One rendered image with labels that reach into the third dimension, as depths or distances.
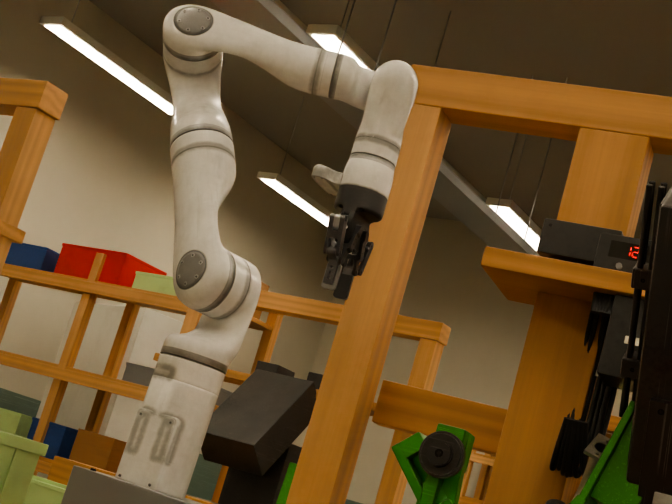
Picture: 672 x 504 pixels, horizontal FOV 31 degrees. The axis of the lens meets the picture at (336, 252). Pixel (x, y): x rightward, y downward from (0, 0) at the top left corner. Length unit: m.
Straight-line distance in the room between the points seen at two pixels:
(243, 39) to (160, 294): 5.85
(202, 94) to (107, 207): 9.28
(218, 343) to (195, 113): 0.35
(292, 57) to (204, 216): 0.32
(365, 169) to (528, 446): 0.76
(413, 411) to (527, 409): 0.27
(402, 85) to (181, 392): 0.57
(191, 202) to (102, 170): 9.35
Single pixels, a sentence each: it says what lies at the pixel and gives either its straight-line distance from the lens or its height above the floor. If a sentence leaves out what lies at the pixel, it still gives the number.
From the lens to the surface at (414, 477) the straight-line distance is 1.99.
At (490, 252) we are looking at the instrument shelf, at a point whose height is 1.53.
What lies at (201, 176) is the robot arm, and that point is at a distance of 1.68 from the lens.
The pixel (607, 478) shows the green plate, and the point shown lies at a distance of 1.91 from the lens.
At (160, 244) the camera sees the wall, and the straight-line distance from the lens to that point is 11.69.
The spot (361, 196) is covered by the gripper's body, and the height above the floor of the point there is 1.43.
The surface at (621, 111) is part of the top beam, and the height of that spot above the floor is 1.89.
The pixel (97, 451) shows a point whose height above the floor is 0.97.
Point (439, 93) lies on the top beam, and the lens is 2.57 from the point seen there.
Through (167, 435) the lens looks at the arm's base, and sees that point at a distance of 1.57.
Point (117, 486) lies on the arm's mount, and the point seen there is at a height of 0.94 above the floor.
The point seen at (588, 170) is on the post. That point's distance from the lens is 2.44.
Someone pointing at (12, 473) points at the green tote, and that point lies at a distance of 1.83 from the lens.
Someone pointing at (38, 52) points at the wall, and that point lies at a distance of 10.41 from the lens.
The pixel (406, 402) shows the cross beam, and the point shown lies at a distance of 2.48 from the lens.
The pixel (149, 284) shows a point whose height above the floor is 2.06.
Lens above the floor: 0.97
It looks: 12 degrees up
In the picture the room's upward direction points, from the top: 17 degrees clockwise
